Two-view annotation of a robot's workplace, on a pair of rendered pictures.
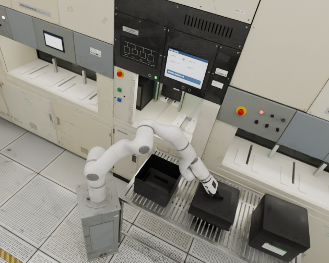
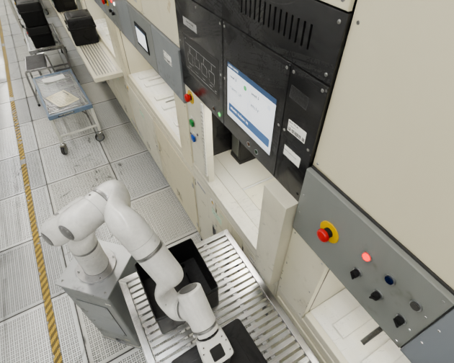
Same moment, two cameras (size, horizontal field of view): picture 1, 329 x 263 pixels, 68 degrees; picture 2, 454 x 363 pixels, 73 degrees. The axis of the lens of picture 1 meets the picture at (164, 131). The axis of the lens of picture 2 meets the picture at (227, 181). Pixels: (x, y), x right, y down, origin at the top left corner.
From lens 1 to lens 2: 1.05 m
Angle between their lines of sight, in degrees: 31
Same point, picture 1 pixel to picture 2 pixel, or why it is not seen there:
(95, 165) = (47, 224)
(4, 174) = not seen: hidden behind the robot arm
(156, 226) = not seen: hidden behind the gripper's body
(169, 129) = (111, 214)
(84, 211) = (67, 276)
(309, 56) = not seen: outside the picture
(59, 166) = (152, 202)
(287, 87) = (438, 225)
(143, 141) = (64, 217)
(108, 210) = (92, 292)
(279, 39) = (424, 68)
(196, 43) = (257, 57)
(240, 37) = (327, 49)
